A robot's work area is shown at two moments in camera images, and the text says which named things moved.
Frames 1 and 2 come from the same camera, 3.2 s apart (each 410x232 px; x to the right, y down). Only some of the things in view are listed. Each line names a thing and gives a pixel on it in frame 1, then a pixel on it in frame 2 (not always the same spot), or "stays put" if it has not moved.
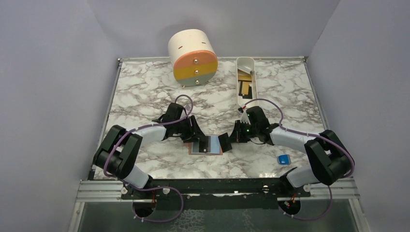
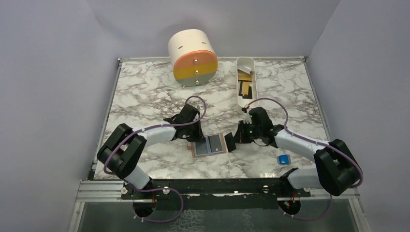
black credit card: [204, 144] to [215, 143]
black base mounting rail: [214, 194] stays put
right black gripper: [237, 137] stays put
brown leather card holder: [215, 148] stays put
